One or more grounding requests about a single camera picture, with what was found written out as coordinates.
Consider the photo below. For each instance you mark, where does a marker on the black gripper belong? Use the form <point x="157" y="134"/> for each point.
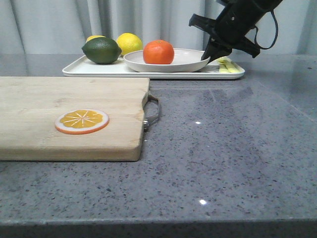
<point x="229" y="30"/>

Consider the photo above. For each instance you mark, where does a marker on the yellow plastic fork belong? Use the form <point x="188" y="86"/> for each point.
<point x="223" y="59"/>

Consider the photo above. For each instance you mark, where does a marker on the dark green lime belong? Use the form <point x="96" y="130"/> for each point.
<point x="102" y="50"/>

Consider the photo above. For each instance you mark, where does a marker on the yellow lemon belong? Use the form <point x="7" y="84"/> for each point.
<point x="94" y="37"/>
<point x="129" y="42"/>

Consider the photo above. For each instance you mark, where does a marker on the metal cutting board handle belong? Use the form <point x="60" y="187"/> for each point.
<point x="152" y="110"/>

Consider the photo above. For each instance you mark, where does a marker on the yellow plastic utensil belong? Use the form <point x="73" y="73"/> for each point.
<point x="228" y="68"/>

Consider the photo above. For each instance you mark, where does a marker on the white bear print tray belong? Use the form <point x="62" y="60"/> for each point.
<point x="83" y="67"/>

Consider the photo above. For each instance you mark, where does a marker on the wooden cutting board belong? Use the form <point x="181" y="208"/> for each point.
<point x="29" y="107"/>

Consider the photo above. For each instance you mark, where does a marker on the grey curtain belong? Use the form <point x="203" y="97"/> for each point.
<point x="62" y="26"/>

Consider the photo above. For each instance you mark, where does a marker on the orange mandarin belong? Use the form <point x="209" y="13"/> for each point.
<point x="158" y="52"/>

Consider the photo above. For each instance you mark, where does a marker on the orange slice toy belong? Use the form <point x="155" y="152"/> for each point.
<point x="82" y="121"/>

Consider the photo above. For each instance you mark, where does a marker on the beige round plate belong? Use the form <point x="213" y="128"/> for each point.
<point x="185" y="60"/>

